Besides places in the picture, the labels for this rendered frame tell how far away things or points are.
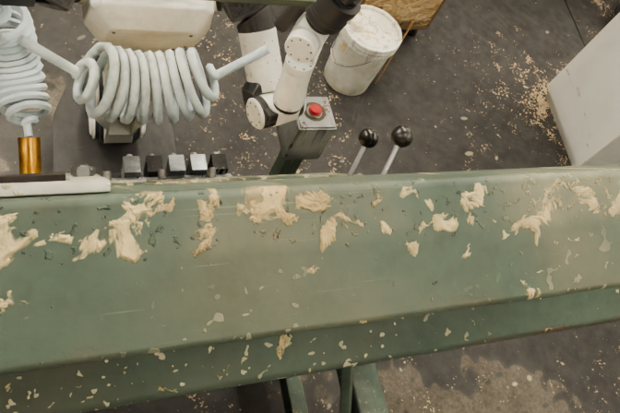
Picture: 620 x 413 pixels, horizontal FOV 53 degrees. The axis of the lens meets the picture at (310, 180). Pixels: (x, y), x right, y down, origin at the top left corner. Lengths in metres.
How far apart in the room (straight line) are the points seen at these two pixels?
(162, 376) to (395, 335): 0.25
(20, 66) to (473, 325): 0.54
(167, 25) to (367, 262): 1.03
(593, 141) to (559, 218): 3.01
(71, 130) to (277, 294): 2.18
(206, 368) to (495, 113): 3.08
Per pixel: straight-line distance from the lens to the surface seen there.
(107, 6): 1.37
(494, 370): 2.84
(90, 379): 0.62
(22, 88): 0.53
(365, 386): 1.66
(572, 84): 3.71
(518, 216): 0.50
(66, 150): 2.50
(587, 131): 3.58
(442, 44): 3.73
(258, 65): 1.46
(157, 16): 1.38
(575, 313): 0.86
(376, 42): 2.96
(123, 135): 2.34
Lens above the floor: 2.28
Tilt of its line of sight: 55 degrees down
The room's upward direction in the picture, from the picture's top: 31 degrees clockwise
